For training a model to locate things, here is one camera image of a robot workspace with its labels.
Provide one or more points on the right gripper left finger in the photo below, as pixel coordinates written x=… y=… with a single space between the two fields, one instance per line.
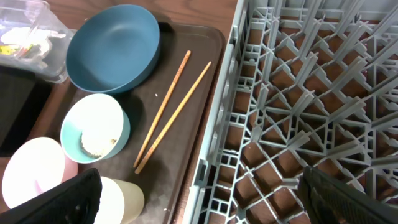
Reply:
x=75 y=201

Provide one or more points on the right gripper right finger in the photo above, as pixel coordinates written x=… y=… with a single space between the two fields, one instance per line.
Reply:
x=328 y=200

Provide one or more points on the white cup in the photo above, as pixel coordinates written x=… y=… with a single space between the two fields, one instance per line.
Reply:
x=121 y=202

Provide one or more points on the light blue bowl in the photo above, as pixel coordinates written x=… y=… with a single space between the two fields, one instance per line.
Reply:
x=95 y=128

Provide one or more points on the white tissue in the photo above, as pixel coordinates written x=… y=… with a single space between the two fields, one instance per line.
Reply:
x=39 y=38

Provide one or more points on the yellow snack wrapper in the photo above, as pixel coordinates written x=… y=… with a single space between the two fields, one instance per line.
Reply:
x=15 y=49

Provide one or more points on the grey dishwasher rack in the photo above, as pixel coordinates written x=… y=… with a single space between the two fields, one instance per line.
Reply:
x=302 y=83

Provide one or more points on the right wooden chopstick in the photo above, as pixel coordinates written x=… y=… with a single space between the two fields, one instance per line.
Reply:
x=171 y=120

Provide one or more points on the wooden chopstick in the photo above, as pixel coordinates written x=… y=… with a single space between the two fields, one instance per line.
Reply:
x=171 y=120
x=162 y=107

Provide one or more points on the black tray bin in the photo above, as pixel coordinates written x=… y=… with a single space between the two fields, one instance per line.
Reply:
x=22 y=99

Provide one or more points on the brown serving tray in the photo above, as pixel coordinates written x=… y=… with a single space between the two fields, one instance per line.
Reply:
x=161 y=178

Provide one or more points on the dark blue plate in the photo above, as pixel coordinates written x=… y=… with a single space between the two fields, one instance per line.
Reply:
x=115 y=50

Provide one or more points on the clear plastic bin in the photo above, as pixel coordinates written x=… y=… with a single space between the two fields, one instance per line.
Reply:
x=37 y=15

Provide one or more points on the left wooden chopstick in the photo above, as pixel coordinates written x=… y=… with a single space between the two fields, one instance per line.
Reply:
x=162 y=107

